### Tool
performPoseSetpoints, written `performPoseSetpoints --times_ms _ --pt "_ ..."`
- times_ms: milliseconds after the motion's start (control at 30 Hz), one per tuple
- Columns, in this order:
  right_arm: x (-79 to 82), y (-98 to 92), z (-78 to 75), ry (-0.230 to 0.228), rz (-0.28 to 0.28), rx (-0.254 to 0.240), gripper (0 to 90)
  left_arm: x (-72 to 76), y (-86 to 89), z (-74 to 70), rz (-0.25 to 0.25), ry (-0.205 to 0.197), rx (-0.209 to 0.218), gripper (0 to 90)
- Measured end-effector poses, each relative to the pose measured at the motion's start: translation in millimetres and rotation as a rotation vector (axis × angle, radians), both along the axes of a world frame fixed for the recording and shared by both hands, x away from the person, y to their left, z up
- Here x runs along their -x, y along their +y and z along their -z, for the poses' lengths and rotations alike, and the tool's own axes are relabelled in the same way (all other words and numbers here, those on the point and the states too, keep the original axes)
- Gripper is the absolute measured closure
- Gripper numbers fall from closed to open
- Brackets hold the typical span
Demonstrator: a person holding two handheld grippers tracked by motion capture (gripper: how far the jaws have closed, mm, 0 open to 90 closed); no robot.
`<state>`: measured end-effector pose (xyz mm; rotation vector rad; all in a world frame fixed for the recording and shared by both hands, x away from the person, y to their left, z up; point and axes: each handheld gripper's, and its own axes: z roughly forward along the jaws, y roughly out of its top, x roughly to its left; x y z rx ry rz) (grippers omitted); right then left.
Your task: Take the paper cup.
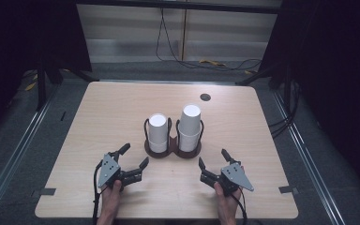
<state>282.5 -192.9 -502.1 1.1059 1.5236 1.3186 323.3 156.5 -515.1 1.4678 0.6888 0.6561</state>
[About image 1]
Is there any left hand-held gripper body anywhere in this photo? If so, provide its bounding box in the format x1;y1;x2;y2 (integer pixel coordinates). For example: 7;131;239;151
97;152;143;192

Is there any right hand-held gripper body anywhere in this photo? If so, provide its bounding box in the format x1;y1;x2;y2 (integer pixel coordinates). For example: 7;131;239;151
200;163;255;197

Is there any dark brown double cup holder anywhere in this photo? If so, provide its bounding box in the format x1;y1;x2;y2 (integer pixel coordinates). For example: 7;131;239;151
142;116;205;159

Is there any person's right hand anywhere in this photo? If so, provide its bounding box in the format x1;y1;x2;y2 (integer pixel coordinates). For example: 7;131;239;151
213;182;243;218

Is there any person's left hand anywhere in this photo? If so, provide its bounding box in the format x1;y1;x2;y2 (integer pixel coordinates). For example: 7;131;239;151
100;179;124;217

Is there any white paper cup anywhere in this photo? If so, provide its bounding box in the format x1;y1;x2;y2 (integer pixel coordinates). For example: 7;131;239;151
178;104;203;136
147;113;169;145
148;141;169;154
177;127;202;153

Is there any grey tape strip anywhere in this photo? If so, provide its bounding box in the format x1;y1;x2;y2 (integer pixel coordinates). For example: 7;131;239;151
31;187;57;198
277;185;300;195

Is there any black metal stand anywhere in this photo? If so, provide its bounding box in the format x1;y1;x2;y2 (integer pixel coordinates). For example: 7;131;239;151
22;55;100;113
234;62;294;109

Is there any black curtain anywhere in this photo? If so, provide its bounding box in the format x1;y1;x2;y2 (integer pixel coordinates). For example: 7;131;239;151
0;0;93;139
258;0;360;196

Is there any black horizontal bar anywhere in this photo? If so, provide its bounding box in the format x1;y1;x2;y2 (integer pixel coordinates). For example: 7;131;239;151
75;0;283;15

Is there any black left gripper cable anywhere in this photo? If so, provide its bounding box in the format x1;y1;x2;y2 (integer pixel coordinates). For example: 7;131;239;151
91;159;105;225

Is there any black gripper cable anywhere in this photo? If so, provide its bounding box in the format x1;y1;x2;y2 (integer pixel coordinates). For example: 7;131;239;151
91;159;105;225
229;187;248;225

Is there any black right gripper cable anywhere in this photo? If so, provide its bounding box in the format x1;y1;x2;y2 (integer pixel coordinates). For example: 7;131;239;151
229;187;248;225

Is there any bundle of black floor cables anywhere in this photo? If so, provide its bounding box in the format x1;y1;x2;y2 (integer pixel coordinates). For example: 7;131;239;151
267;79;302;139

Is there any metal floor rail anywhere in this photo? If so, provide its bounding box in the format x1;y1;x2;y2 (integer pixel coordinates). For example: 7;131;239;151
270;88;346;225
0;82;60;219

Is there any black hanging cable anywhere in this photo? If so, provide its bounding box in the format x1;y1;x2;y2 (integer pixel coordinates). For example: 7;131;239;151
155;7;263;72

